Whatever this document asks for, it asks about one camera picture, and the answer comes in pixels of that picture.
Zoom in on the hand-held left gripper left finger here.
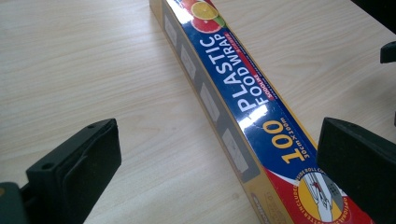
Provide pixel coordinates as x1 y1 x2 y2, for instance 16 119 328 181
20 118 122 224

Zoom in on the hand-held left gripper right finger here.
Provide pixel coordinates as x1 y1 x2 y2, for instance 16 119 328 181
316 117 396 224

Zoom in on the blue plastic wrap box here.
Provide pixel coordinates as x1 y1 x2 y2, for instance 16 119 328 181
148 0 377 224

